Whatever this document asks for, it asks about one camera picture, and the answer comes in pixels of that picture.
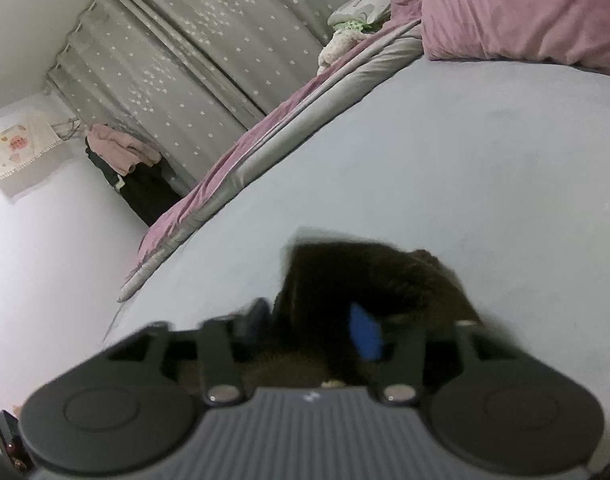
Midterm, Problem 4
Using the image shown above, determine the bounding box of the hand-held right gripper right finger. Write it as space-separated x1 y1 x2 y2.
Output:
347 302 520 407

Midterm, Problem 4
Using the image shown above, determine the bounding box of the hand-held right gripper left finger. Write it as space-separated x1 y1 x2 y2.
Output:
107 300 273 407

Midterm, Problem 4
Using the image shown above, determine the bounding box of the brown sweater with beige spots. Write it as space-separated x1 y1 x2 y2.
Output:
272 240 486 391

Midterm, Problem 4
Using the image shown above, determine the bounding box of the black hanging garment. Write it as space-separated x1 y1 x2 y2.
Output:
84 135 183 228

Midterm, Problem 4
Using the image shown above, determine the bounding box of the pink and grey duvet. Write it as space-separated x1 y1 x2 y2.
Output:
117 17 426 303

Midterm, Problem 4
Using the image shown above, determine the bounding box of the pink hanging garment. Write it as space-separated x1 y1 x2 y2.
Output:
87 122 163 176

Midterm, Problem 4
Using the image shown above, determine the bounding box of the cream plush toy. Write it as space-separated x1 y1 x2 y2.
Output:
317 27 368 68

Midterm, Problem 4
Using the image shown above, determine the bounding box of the grey star print curtain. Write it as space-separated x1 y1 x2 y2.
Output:
45 0 393 201

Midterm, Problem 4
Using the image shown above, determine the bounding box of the large pink pillow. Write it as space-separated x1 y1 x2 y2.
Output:
420 0 610 78

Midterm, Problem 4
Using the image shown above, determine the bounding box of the printed wall hanging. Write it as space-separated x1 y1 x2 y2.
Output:
0 110 66 181

